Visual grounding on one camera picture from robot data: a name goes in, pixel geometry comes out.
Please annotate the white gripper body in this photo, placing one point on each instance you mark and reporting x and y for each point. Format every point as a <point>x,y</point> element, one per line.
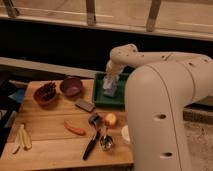
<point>113,69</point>

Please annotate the light blue towel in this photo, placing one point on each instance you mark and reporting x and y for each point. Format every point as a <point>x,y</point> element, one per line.
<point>110,84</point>

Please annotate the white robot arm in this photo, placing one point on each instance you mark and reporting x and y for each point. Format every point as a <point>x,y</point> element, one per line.
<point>156,92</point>

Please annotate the green plastic tray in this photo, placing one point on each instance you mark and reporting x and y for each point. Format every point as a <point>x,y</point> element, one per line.
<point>98,97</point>

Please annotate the blue sponge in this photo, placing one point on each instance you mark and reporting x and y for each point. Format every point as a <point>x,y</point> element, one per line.
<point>110,92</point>

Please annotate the purple bowl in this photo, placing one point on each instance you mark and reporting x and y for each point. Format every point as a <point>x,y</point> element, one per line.
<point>71,86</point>

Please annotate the white plastic cup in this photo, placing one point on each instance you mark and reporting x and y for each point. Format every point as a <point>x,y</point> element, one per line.
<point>125,134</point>

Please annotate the dark grapes bunch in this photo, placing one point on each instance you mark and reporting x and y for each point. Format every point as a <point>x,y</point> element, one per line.
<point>48,91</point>

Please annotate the orange carrot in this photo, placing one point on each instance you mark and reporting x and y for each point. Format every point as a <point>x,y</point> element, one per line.
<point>77,131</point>

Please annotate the metal spoon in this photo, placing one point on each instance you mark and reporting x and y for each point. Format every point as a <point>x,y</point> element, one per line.
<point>106,141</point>

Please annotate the orange bowl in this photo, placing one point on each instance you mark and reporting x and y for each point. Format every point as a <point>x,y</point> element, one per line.
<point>40,100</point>

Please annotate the wooden table board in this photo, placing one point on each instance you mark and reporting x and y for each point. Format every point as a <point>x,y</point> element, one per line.
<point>53,146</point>

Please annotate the blue object beside table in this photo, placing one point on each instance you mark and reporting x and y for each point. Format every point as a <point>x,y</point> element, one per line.
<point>18,95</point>

